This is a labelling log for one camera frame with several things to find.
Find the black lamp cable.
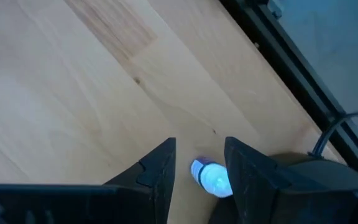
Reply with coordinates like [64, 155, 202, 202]
[310, 111, 358, 158]

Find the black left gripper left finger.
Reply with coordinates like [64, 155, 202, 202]
[103, 137, 177, 224]

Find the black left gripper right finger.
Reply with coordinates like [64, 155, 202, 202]
[224, 136, 292, 224]

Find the dark round cap object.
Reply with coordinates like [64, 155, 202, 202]
[190, 156, 234, 199]

